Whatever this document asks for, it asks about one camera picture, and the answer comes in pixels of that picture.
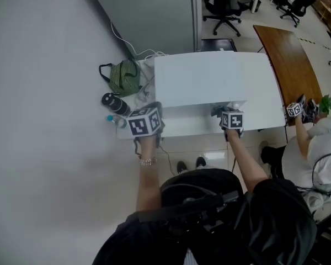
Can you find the person's right forearm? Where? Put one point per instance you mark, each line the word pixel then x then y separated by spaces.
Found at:
pixel 245 161

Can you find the white box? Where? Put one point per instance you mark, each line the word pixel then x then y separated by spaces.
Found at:
pixel 196 79

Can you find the person's black shirt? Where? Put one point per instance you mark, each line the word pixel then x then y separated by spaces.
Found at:
pixel 275 225

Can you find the green plant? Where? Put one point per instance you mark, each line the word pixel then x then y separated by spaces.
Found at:
pixel 326 105

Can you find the gold wrist watch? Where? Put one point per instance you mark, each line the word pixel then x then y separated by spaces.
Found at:
pixel 148 161

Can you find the person's left forearm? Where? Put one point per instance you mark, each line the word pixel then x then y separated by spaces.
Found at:
pixel 148 186

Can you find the brown wooden table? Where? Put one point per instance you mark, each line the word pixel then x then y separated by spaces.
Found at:
pixel 287 57

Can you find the clear bottle with blue cap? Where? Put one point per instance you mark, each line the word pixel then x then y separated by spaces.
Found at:
pixel 117 121

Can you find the black stool seat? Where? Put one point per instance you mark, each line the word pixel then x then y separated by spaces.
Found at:
pixel 218 44

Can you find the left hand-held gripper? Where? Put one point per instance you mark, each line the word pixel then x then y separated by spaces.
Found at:
pixel 139 127

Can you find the person's shoe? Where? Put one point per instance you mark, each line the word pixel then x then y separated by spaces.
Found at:
pixel 200 162
pixel 181 167

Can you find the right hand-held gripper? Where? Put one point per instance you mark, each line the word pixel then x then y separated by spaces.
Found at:
pixel 235 120

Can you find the black chest harness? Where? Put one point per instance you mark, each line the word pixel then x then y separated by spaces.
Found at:
pixel 193 208

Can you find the person's right shoe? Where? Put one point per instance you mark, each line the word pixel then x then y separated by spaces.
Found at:
pixel 200 162

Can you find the green striped bag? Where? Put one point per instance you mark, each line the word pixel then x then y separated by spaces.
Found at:
pixel 124 79

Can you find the grey metal cabinet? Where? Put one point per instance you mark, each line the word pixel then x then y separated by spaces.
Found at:
pixel 154 12

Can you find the person's left shoe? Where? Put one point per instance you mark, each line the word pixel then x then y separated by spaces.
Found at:
pixel 181 167

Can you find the black water bottle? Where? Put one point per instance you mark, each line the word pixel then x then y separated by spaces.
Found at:
pixel 114 103

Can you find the black waste bin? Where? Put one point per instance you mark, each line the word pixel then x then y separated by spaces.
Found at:
pixel 256 5

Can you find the grey wiping cloth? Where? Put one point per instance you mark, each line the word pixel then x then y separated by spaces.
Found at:
pixel 217 110

